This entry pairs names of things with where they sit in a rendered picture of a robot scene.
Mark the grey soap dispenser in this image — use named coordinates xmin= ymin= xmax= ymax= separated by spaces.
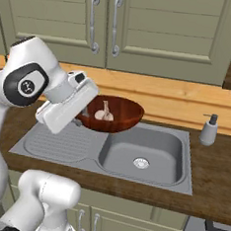
xmin=197 ymin=113 xmax=220 ymax=148

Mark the olive green wall cupboard door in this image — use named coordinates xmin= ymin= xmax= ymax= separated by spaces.
xmin=0 ymin=0 xmax=113 ymax=70
xmin=101 ymin=0 xmax=231 ymax=88

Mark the silver base cupboard handle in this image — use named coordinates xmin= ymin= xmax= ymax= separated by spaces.
xmin=92 ymin=211 xmax=103 ymax=231
xmin=76 ymin=208 xmax=89 ymax=231

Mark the grey steel sink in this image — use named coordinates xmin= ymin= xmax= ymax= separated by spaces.
xmin=6 ymin=110 xmax=199 ymax=196

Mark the white garlic bulb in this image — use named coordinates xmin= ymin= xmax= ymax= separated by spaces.
xmin=94 ymin=99 xmax=116 ymax=122

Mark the brown wooden bowl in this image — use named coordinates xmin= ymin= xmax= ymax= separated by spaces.
xmin=74 ymin=92 xmax=147 ymax=136

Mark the silver wall cupboard handle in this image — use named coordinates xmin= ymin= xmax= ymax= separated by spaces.
xmin=85 ymin=0 xmax=105 ymax=55
xmin=108 ymin=0 xmax=125 ymax=58

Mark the olive green sink front panel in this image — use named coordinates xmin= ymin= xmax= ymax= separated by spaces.
xmin=76 ymin=187 xmax=192 ymax=231

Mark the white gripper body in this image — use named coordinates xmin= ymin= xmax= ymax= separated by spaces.
xmin=33 ymin=73 xmax=101 ymax=138

